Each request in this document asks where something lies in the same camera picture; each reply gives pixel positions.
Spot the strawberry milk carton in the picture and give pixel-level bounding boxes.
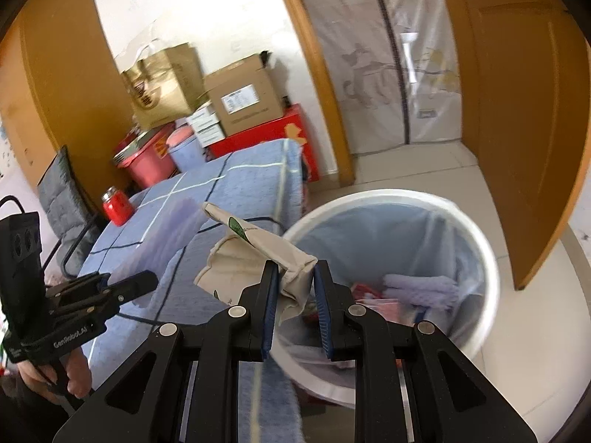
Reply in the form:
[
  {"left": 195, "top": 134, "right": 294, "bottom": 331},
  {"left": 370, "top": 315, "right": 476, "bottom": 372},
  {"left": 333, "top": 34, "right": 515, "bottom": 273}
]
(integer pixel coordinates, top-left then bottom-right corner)
[{"left": 351, "top": 283, "right": 403, "bottom": 323}]

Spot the purple foam fruit net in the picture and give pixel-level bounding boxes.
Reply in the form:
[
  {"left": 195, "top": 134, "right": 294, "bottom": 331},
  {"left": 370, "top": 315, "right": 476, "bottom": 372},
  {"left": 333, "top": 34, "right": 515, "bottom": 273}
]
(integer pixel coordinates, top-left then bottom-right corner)
[{"left": 383, "top": 274, "right": 459, "bottom": 310}]

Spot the white trash bin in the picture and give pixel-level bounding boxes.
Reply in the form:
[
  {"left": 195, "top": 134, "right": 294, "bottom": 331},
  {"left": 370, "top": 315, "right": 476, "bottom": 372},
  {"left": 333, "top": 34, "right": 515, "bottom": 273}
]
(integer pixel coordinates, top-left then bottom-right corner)
[{"left": 269, "top": 188, "right": 502, "bottom": 409}]

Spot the person's left hand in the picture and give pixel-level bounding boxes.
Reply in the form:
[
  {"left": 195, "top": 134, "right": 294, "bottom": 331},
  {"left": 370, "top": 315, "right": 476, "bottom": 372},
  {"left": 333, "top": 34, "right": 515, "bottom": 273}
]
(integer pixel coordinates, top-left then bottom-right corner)
[{"left": 15, "top": 347, "right": 93, "bottom": 404}]

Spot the blue checked tablecloth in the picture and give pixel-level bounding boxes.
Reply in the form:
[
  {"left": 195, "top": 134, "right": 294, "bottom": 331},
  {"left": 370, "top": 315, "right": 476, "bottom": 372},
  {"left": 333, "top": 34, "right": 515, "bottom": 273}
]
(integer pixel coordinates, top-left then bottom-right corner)
[{"left": 80, "top": 139, "right": 304, "bottom": 442}]

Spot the grey cushioned chair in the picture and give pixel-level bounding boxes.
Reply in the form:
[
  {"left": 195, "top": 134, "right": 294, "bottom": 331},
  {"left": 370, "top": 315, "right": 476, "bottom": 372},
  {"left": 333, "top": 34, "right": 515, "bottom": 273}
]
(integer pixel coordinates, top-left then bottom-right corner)
[{"left": 37, "top": 146, "right": 104, "bottom": 279}]

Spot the red thermos jar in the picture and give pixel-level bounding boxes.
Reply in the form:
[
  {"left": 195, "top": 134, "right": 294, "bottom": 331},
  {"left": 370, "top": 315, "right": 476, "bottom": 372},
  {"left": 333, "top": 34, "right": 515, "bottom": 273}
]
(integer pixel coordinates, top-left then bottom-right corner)
[{"left": 102, "top": 186, "right": 134, "bottom": 227}]

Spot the purple foam net rear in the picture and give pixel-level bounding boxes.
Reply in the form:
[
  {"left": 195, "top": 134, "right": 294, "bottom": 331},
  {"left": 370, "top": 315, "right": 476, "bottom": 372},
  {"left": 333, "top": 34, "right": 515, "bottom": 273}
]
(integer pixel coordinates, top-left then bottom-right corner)
[{"left": 108, "top": 198, "right": 208, "bottom": 308}]

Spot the pink plastic bucket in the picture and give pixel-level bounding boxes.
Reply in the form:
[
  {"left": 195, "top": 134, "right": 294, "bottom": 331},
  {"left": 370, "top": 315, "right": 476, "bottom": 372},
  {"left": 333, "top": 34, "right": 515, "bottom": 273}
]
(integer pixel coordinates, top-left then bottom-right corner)
[{"left": 112, "top": 122, "right": 176, "bottom": 189}]

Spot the lavender bucket pink lid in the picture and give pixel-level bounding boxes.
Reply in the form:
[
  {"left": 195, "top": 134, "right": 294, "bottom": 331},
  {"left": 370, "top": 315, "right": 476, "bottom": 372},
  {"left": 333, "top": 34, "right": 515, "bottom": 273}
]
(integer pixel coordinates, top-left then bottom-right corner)
[{"left": 166, "top": 125, "right": 206, "bottom": 173}]

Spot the stack of white boxes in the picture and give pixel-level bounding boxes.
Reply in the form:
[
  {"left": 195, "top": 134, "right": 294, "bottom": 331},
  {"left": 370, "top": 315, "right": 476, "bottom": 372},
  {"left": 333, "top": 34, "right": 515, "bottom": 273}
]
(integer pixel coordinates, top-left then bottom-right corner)
[{"left": 186, "top": 101, "right": 225, "bottom": 148}]

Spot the wooden wardrobe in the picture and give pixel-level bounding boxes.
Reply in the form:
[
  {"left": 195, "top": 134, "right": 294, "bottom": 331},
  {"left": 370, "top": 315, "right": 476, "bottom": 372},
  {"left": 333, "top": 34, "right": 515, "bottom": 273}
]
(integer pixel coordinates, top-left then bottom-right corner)
[{"left": 1, "top": 0, "right": 132, "bottom": 200}]

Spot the gold paper shopping bag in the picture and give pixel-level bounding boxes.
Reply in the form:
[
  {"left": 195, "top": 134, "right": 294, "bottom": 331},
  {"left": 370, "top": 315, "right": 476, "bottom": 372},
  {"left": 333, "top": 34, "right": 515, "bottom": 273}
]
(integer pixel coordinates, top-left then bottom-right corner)
[{"left": 121, "top": 38, "right": 208, "bottom": 130}]

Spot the brown cardboard box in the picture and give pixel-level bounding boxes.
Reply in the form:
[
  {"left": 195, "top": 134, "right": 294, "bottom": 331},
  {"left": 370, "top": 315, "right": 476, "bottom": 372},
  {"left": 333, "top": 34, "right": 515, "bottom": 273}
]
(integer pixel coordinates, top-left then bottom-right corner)
[{"left": 204, "top": 51, "right": 284, "bottom": 136}]

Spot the red gift box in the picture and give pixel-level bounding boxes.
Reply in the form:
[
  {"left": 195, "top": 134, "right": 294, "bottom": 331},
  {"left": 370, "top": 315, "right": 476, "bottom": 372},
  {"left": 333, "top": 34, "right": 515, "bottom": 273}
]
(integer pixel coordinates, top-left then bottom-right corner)
[{"left": 209, "top": 104, "right": 320, "bottom": 182}]

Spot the wooden door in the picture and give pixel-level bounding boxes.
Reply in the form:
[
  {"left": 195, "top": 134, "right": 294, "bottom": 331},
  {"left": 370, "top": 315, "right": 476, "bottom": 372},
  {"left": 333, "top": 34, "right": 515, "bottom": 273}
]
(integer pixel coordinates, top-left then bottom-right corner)
[{"left": 446, "top": 0, "right": 590, "bottom": 289}]

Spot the cartoon screen door curtain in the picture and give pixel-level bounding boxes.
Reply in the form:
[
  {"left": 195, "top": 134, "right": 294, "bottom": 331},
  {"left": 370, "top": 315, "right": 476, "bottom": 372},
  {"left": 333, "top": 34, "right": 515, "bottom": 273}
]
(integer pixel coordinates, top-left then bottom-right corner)
[{"left": 303, "top": 0, "right": 462, "bottom": 155}]

